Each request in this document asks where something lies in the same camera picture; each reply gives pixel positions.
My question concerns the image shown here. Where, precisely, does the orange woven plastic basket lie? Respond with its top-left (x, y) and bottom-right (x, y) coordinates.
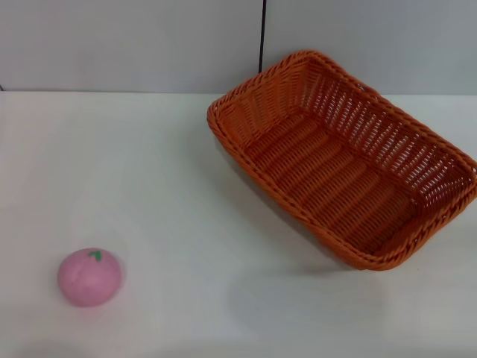
top-left (206, 49), bottom-right (477, 272)

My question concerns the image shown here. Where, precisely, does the pink peach toy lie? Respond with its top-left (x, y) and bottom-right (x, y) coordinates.
top-left (57, 247), bottom-right (122, 308)

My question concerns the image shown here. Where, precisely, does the black vertical wall strip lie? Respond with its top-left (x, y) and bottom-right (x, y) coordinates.
top-left (257, 0), bottom-right (269, 74)

